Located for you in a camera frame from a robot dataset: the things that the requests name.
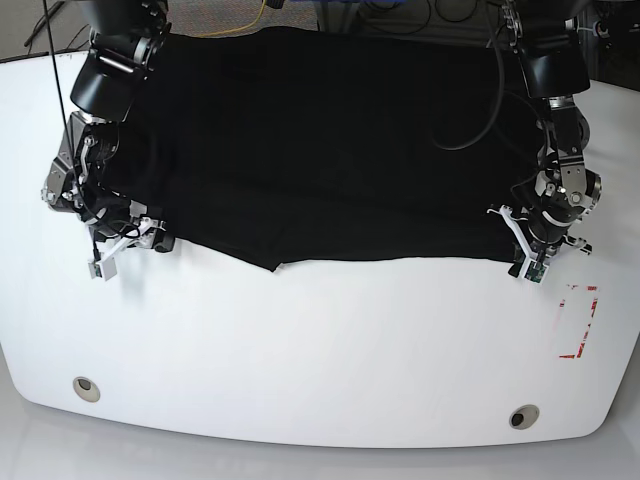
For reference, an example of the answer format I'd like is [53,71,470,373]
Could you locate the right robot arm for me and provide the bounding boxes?
[42,1,175,253]

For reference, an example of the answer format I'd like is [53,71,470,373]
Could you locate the table grommet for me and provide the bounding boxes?
[509,404,540,430]
[73,377,101,403]

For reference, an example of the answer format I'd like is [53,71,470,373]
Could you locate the yellow cable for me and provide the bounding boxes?
[207,0,274,39]

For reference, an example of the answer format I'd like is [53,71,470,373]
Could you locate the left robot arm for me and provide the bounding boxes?
[495,1,601,283]

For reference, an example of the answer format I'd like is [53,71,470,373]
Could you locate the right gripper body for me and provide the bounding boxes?
[87,200,166,260]

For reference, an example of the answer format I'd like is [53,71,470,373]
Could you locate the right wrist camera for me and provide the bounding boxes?
[88,257,117,281]

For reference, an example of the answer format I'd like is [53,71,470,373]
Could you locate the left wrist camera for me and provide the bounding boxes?
[521,259,548,285]

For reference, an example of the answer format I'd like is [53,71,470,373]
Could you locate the black t-shirt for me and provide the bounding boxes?
[103,27,543,271]

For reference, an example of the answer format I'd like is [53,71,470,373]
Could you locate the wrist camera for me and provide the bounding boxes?
[88,257,117,281]
[521,259,548,285]

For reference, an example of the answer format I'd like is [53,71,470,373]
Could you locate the red tape rectangle marking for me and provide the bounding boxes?
[552,284,600,360]

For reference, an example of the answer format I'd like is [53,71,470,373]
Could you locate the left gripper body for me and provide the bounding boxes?
[486,205,593,264]

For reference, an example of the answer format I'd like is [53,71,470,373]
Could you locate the left table grommet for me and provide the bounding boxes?
[73,377,101,403]

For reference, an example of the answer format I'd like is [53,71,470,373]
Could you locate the right table grommet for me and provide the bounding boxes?
[509,404,540,430]

